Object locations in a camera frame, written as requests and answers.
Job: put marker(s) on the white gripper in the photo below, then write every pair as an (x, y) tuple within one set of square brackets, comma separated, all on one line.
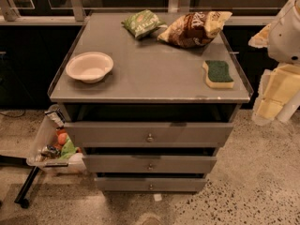
[(285, 41)]

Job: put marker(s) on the grey drawer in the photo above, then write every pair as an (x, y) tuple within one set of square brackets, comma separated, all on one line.
[(148, 164), (150, 184), (148, 134)]

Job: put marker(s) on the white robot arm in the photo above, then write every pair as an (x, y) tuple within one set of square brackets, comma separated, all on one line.
[(284, 35)]

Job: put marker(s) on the grey drawer cabinet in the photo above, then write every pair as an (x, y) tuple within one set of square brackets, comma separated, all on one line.
[(150, 82)]

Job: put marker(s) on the grey top drawer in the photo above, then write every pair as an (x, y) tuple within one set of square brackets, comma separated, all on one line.
[(148, 134)]

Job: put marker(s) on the grey bottom drawer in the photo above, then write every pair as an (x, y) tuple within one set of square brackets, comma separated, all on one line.
[(150, 184)]

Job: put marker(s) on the green yellow sponge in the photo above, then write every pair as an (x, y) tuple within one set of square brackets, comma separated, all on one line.
[(217, 75)]

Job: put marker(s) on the brown chip bag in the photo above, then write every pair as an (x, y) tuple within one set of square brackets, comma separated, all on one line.
[(195, 29)]

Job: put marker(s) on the metal window railing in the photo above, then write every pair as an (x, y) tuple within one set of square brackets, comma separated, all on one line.
[(63, 12)]

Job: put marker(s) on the green chip bag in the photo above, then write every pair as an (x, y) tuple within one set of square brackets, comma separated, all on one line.
[(143, 23)]

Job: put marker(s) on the white paper bowl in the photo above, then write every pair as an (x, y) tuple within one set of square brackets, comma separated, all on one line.
[(89, 67)]

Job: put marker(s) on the white paper scrap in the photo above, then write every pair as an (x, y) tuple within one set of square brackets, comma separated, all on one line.
[(157, 197)]

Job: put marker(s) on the green packet in bin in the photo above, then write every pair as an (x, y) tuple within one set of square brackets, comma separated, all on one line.
[(68, 150)]

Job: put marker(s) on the orange fruit in bin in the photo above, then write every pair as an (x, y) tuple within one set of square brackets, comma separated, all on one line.
[(62, 138)]

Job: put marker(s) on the clear plastic bin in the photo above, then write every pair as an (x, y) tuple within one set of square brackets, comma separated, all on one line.
[(45, 150)]

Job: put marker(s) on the black stand leg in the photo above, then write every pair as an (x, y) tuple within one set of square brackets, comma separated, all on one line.
[(21, 162)]

